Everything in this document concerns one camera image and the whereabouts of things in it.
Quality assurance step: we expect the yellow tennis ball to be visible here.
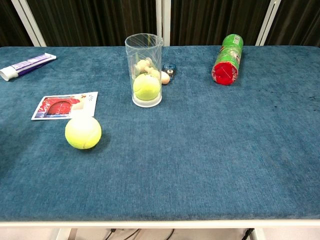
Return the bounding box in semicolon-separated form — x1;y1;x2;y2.
132;73;161;102
64;115;103;150

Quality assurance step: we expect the clear plastic tube container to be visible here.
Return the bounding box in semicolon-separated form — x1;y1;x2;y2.
124;33;163;109

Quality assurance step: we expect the blue velvet table cloth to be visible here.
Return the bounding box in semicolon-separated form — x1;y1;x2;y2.
0;44;320;222

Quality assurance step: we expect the cream toy figure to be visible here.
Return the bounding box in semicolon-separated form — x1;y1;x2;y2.
134;57;171;85

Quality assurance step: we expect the blue clear tape dispenser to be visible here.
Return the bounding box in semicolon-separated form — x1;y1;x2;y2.
163;63;178;81

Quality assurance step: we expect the green chips can red lid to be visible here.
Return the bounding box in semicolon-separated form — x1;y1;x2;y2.
211;33;244;86

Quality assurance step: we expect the red printed card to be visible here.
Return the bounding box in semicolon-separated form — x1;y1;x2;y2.
30;91;99;121

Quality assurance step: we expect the dark pleated curtain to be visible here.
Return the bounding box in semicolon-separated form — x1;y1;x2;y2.
0;0;320;48

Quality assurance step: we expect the white and purple toothpaste tube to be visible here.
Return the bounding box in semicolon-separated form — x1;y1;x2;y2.
0;52;57;82

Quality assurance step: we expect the white frame post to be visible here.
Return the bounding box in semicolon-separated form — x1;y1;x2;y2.
10;0;48;48
255;0;282;46
155;0;172;47

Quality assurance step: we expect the white table frame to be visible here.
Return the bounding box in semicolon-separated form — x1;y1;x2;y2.
0;219;320;240

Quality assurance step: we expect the black cable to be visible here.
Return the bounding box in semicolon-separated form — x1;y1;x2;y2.
103;228;176;240

